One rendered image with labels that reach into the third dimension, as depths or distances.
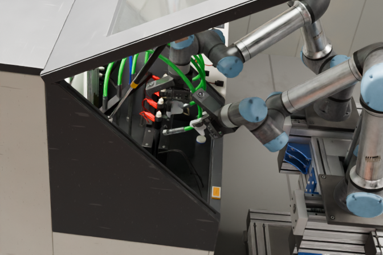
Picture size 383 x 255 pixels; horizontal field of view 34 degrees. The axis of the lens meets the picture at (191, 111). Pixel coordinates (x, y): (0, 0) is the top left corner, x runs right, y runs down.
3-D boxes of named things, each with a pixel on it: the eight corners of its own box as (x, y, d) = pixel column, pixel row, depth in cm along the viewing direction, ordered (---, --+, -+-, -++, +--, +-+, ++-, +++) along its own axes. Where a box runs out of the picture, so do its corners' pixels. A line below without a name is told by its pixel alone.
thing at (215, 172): (214, 243, 224) (220, 213, 214) (202, 241, 223) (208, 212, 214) (219, 132, 272) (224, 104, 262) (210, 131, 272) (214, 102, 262)
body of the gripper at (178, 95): (188, 106, 220) (192, 78, 212) (164, 102, 220) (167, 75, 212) (190, 93, 226) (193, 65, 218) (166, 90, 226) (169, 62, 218)
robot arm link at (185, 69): (167, 64, 210) (170, 52, 216) (166, 75, 212) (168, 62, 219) (190, 67, 210) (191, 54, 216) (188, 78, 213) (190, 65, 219)
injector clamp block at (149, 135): (164, 177, 241) (168, 148, 232) (139, 174, 241) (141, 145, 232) (172, 122, 268) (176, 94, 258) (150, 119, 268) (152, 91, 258)
